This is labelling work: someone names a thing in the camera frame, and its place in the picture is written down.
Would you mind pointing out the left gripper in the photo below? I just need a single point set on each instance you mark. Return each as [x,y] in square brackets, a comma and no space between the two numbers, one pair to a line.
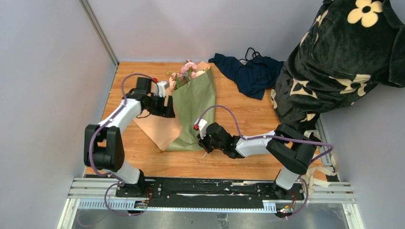
[165,111]

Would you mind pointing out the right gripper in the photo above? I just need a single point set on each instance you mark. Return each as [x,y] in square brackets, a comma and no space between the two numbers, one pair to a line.
[202,142]

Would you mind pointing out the wrapping paper sheet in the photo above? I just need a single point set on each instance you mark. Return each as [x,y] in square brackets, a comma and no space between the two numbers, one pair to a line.
[189,102]

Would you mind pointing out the fake rose stem three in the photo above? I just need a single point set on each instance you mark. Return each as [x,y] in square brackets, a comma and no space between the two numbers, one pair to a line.
[189,69]

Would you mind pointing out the fake rose stem one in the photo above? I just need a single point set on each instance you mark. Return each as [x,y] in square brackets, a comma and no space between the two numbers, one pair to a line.
[198,72]

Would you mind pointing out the fake rose stem two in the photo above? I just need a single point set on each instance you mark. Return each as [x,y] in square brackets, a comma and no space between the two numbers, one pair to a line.
[176,80]

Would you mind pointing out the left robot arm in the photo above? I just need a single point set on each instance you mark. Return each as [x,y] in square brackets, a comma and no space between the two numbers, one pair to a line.
[103,145]

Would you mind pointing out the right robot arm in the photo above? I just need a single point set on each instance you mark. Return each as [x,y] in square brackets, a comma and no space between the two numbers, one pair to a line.
[292,149]

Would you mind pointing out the navy blue cloth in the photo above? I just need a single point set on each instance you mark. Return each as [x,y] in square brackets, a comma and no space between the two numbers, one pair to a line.
[251,78]

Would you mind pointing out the black floral plush blanket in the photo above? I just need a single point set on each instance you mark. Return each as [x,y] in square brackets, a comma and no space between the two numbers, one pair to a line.
[351,47]

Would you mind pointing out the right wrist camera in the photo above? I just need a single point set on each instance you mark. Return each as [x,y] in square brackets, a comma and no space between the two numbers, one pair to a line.
[201,125]

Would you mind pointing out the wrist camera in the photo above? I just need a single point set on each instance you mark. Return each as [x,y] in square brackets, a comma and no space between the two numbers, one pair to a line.
[160,87]
[201,125]

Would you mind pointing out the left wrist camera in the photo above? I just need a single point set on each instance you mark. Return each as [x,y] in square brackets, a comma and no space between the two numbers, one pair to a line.
[160,87]

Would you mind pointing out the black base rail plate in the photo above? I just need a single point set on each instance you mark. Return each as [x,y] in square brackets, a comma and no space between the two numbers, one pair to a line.
[210,193]

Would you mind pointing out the aluminium frame post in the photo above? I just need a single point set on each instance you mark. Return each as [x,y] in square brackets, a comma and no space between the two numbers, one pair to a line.
[86,6]

